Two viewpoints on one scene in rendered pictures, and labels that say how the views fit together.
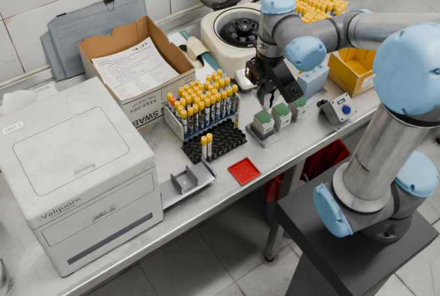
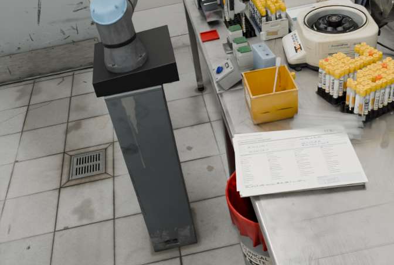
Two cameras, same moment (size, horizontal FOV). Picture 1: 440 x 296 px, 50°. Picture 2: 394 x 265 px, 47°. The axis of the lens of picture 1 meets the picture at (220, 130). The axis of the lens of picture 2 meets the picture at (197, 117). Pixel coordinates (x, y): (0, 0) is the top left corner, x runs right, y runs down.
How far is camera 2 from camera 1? 2.10 m
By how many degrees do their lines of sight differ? 78
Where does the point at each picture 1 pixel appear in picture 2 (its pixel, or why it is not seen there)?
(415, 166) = (106, 0)
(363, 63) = (283, 114)
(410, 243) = (99, 69)
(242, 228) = not seen: hidden behind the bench
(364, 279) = (99, 47)
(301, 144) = (214, 63)
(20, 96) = not seen: outside the picture
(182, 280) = not seen: hidden behind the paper
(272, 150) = (218, 49)
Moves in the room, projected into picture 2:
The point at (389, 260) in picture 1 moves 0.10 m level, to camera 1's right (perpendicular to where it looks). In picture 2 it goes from (99, 58) to (81, 73)
